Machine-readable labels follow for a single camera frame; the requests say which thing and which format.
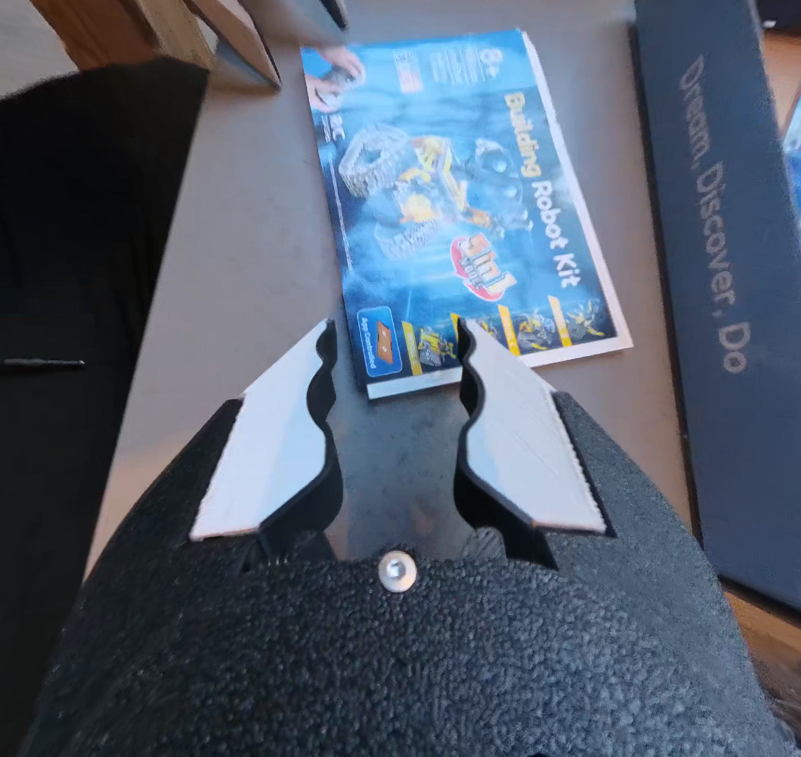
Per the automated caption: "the grey desk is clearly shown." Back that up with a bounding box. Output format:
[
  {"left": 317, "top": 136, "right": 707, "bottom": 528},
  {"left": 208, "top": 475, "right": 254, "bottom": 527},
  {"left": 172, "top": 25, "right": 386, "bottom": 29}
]
[{"left": 81, "top": 0, "right": 705, "bottom": 583}]

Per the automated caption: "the printed instruction booklet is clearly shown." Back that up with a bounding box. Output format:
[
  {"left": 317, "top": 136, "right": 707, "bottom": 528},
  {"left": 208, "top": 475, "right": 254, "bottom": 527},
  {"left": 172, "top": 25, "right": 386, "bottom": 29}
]
[{"left": 299, "top": 28, "right": 635, "bottom": 402}]

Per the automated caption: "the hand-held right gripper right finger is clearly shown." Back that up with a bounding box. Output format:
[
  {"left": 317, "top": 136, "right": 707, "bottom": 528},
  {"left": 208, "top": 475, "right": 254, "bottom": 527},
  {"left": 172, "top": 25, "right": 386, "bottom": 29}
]
[{"left": 454, "top": 318, "right": 608, "bottom": 534}]

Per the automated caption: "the person's black garment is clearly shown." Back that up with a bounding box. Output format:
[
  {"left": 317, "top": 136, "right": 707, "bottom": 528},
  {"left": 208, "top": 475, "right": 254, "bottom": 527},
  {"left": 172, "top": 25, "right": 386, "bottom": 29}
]
[{"left": 0, "top": 59, "right": 210, "bottom": 757}]

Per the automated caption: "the blue robot kit box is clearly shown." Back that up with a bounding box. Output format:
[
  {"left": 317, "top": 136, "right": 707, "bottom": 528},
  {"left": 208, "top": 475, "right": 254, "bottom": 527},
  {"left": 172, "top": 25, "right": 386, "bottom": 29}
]
[{"left": 627, "top": 0, "right": 801, "bottom": 664}]

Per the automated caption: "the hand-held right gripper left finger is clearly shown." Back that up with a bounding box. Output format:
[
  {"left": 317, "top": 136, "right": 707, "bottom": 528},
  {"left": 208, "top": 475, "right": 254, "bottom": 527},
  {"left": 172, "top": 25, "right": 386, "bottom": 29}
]
[{"left": 189, "top": 319, "right": 345, "bottom": 542}]

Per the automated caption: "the wooden post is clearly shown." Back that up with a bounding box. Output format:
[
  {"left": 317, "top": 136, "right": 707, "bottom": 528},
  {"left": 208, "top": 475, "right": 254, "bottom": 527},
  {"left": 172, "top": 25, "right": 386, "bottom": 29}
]
[{"left": 0, "top": 0, "right": 217, "bottom": 72}]

